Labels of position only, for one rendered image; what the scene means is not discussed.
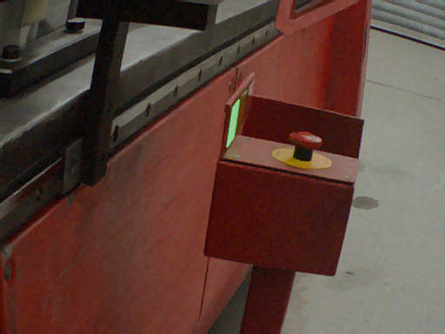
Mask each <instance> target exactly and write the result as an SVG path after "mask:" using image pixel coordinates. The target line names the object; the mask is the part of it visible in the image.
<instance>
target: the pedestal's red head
mask: <svg viewBox="0 0 445 334"><path fill-rule="evenodd" d="M254 77H255V74H254V73H250V74H249V75H248V76H247V77H246V78H245V80H244V81H243V82H242V84H241V85H240V87H239V88H238V89H237V90H236V92H235V93H234V95H233V96H232V97H231V98H230V99H229V101H228V102H227V103H226V104H225V108H224V112H226V117H225V124H224V129H223V135H222V148H221V155H220V156H219V160H218V162H217V164H216V175H215V182H214V188H213V194H212V199H211V206H210V212H209V223H208V229H207V235H206V240H205V246H204V256H205V257H212V258H216V259H221V260H225V261H230V262H239V263H244V264H252V265H256V266H261V267H269V268H274V269H278V270H286V271H293V272H302V273H306V274H309V273H310V274H315V275H318V276H319V275H323V276H326V277H329V276H331V277H333V276H334V275H335V274H336V271H337V265H338V263H339V261H340V257H341V253H342V245H343V240H344V238H345V235H346V232H347V227H348V222H349V215H350V210H351V205H352V201H353V196H354V191H355V182H356V177H357V171H358V161H359V152H360V148H361V143H362V131H363V126H364V119H363V118H358V117H351V116H346V115H345V114H342V113H337V112H333V111H328V110H319V109H318V108H315V107H310V106H306V105H300V104H292V103H288V102H287V101H283V100H277V99H273V98H267V97H259V96H254V95H253V96H252V101H251V107H250V113H249V116H248V117H247V119H246V120H245V122H244V124H243V127H241V128H242V135H241V136H239V135H237V134H238V132H239V131H240V130H239V131H238V132H237V134H236V135H235V136H234V137H233V139H232V141H231V142H230V144H229V146H228V147H227V149H226V150H225V146H226V141H227V135H228V129H229V117H230V112H231V107H232V106H233V105H234V100H235V99H236V98H237V100H238V99H239V98H240V96H241V95H242V90H243V88H244V87H245V89H247V87H248V85H249V80H250V79H251V78H252V79H254ZM294 131H304V132H309V133H312V134H314V135H316V136H318V137H319V138H320V139H321V140H322V145H321V146H320V147H319V148H318V149H316V150H314V151H313V152H314V153H317V154H319V155H322V156H324V157H326V158H328V159H329V160H330V162H331V166H330V168H327V169H323V170H310V169H303V168H298V167H294V166H291V165H288V164H284V163H282V162H279V161H277V160H276V159H274V158H273V156H271V153H272V151H275V150H280V149H294V148H295V146H294V145H292V144H290V143H289V139H288V137H289V134H290V133H292V132H294Z"/></svg>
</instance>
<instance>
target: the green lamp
mask: <svg viewBox="0 0 445 334"><path fill-rule="evenodd" d="M238 104H239V100H237V101H236V103H235V105H234V106H233V107H232V112H231V119H230V125H229V135H228V142H227V147H228V145H229V143H230V142H231V140H232V139H233V137H234V134H235V127H236V116H237V111H238Z"/></svg>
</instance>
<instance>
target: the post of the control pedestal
mask: <svg viewBox="0 0 445 334"><path fill-rule="evenodd" d="M295 278H296V272H293V271H286V270H278V269H274V268H269V267H261V266H256V265H253V270H252V274H251V279H250V284H249V288H248V293H247V297H246V303H245V307H244V312H243V316H242V325H241V329H240V334H281V333H282V328H283V326H284V321H285V317H286V313H287V309H288V308H289V300H290V296H291V291H292V288H293V287H294V282H295Z"/></svg>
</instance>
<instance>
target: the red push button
mask: <svg viewBox="0 0 445 334"><path fill-rule="evenodd" d="M288 139H289V143H290V144H292V145H294V146H295V149H294V154H293V158H294V159H296V160H300V161H305V162H308V161H311V160H312V157H313V151H314V150H316V149H318V148H319V147H320V146H321V145H322V140H321V139H320V138H319V137H318V136H316V135H314V134H312V133H309V132H304V131H294V132H292V133H290V134H289V137H288Z"/></svg>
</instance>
